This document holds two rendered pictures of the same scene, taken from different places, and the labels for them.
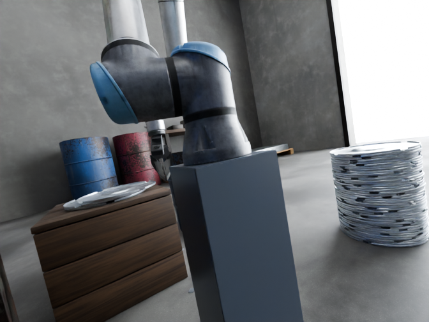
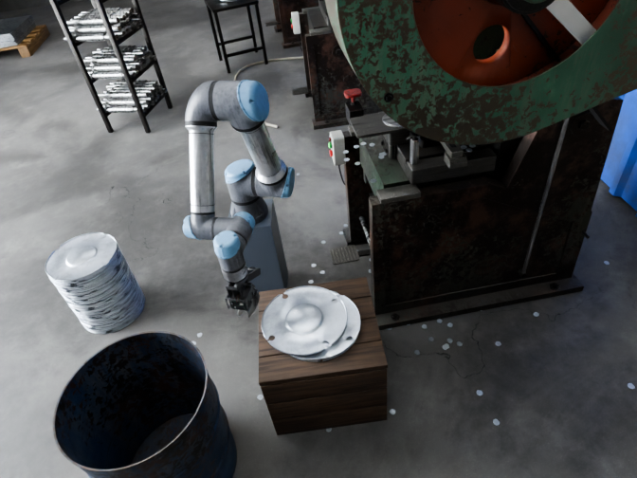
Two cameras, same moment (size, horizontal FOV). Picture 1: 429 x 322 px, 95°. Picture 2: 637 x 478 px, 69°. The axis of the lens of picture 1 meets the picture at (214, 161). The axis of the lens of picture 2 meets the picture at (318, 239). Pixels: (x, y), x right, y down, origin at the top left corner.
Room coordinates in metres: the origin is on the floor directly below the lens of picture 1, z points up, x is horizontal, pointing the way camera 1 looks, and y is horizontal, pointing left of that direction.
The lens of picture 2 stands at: (1.61, 0.97, 1.60)
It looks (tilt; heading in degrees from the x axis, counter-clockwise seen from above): 42 degrees down; 210
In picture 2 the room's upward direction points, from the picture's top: 8 degrees counter-clockwise
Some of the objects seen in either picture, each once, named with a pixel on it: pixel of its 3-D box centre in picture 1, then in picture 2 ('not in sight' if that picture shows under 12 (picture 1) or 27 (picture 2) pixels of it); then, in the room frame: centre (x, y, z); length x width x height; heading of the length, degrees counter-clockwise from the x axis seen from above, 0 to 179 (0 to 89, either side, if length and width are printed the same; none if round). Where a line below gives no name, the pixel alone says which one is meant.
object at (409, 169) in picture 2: not in sight; (431, 138); (0.06, 0.63, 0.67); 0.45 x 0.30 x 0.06; 34
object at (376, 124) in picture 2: not in sight; (387, 136); (0.15, 0.48, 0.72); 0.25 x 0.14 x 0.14; 124
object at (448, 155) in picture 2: not in sight; (450, 141); (0.20, 0.72, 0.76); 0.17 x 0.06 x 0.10; 34
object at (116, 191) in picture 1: (119, 190); (303, 318); (0.79, 0.40, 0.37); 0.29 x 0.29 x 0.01
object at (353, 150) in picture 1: (369, 148); (81, 255); (0.81, -0.64, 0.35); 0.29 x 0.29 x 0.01
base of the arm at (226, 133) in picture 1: (213, 136); (247, 203); (0.44, -0.01, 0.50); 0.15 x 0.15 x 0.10
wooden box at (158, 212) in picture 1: (118, 238); (321, 355); (0.79, 0.45, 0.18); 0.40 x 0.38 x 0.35; 120
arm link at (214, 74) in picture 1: (200, 83); (243, 179); (0.43, 0.00, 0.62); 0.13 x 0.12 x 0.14; 103
